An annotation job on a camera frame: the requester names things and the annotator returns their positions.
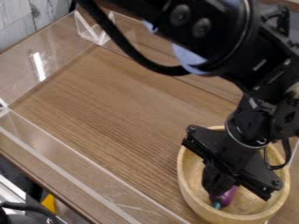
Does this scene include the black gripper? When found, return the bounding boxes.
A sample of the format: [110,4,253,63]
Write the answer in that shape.
[182,125,283,201]

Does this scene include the purple toy eggplant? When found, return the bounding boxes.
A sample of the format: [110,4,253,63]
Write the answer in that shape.
[210,185,239,210]

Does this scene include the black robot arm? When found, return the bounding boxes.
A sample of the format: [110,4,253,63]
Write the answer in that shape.
[79,0,299,200]

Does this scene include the brown wooden bowl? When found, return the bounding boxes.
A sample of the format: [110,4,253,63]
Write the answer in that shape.
[177,125,291,224]

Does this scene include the yellow black device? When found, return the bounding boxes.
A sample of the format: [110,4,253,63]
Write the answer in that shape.
[23,192,81,224]

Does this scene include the clear acrylic tray wall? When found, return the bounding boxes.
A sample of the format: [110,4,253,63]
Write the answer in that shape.
[0,105,191,224]

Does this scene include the black cable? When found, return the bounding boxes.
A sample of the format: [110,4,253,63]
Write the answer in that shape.
[0,202,53,224]

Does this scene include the clear acrylic corner bracket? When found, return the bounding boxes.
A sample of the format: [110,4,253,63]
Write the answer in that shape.
[74,11,111,46]

